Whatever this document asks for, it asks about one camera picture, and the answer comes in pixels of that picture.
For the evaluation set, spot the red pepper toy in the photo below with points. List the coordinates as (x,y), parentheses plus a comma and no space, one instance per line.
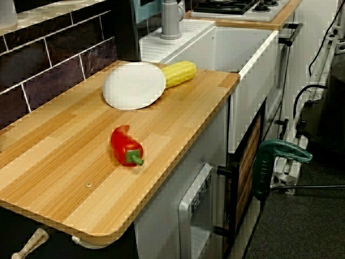
(124,145)

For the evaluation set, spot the yellow corn cob toy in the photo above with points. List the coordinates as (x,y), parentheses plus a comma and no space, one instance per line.
(180,73)

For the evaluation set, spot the red plate with white underside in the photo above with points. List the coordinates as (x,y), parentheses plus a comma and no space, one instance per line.
(134,86)

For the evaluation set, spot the wood grain cabinet door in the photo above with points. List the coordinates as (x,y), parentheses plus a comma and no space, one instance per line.
(248,167)

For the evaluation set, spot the white toy kitchen cabinet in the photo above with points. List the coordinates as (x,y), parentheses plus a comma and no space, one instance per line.
(161,215)

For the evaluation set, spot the white toy appliance door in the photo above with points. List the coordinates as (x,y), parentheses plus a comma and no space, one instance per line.
(184,215)

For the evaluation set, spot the white sink unit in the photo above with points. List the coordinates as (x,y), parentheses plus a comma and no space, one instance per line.
(215,46)

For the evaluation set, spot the grey toy faucet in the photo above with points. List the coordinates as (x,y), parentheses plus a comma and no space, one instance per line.
(169,21)

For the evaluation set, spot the dark grey upright panel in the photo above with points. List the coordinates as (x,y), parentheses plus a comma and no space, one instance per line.
(125,32)

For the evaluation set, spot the green clamp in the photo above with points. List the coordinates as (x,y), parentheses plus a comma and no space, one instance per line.
(280,148)

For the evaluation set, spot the teal plastic bin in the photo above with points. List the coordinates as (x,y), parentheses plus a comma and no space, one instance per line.
(148,12)

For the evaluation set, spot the black stove burner grate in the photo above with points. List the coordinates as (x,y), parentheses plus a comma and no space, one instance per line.
(223,9)

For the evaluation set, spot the white toy stove top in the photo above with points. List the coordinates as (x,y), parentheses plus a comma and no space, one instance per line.
(264,16)

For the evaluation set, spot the black stove knob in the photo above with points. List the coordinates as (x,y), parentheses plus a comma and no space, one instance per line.
(272,3)
(261,7)

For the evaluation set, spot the black bulky machine base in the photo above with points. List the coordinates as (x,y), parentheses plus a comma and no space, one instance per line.
(334,121)

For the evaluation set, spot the aluminium frame rail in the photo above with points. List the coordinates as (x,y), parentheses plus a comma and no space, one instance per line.
(285,172)

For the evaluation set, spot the cream bracket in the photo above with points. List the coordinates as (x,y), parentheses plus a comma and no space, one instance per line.
(89,244)

